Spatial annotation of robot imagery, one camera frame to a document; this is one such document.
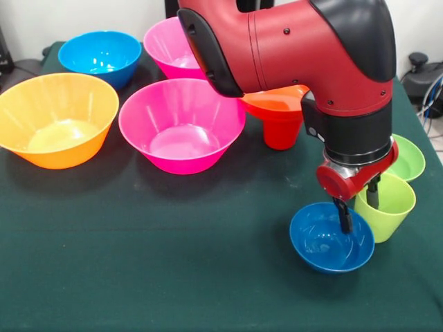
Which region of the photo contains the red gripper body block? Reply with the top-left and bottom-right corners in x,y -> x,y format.
316,136 -> 400,202

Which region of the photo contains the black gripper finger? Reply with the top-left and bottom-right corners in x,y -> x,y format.
331,195 -> 354,235
366,174 -> 381,210

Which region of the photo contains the lime green plastic cup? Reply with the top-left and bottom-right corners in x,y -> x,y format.
353,172 -> 417,244

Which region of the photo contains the small dark blue bowl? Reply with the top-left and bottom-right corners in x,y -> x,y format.
289,202 -> 376,275

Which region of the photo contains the red plastic cup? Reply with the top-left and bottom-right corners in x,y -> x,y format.
263,117 -> 304,151

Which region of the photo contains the red-orange wide bowl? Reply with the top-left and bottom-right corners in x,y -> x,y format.
237,84 -> 311,122

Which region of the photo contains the large pink bowl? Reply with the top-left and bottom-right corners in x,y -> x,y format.
143,16 -> 208,80
118,77 -> 247,176

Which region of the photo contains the small green bowl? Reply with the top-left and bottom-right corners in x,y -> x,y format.
386,133 -> 426,183

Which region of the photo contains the dark green table cloth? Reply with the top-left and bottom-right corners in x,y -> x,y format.
0,41 -> 443,332

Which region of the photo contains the light blue bowl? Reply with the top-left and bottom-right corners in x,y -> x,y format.
57,30 -> 143,91

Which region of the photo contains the large orange bowl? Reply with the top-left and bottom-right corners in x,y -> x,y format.
0,72 -> 120,170

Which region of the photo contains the black device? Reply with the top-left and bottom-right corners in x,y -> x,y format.
0,26 -> 15,74

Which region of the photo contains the cable bundle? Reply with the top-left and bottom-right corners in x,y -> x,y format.
415,74 -> 443,139

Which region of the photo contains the black pedestal foot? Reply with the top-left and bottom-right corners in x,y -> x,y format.
399,51 -> 443,103
0,46 -> 53,91

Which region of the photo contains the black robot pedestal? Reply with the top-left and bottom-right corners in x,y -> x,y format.
165,0 -> 278,20

